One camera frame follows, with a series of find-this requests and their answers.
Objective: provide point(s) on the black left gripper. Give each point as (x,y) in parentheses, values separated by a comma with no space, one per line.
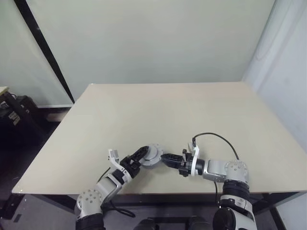
(130,167)

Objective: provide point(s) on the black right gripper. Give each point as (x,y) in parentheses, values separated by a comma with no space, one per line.
(185,165)

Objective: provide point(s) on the grey round disc part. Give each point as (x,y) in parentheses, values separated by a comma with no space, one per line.
(154,152)

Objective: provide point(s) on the motor stator with copper windings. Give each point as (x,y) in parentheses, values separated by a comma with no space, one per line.
(149,164)

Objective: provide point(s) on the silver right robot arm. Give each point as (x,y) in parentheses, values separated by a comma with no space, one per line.
(216,171)

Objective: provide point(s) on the dark rounded shape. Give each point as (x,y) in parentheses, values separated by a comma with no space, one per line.
(146,224)

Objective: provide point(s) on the black equipment case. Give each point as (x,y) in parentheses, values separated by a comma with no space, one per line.
(24,112)

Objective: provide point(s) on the tan side table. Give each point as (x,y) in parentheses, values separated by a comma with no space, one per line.
(3,89)

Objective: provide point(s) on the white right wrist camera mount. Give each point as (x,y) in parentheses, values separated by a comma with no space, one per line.
(194,163)

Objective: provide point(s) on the black table frame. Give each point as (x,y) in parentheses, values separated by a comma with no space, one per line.
(60,197)

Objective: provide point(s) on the black diagonal wall strip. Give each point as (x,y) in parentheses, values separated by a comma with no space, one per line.
(44,48)

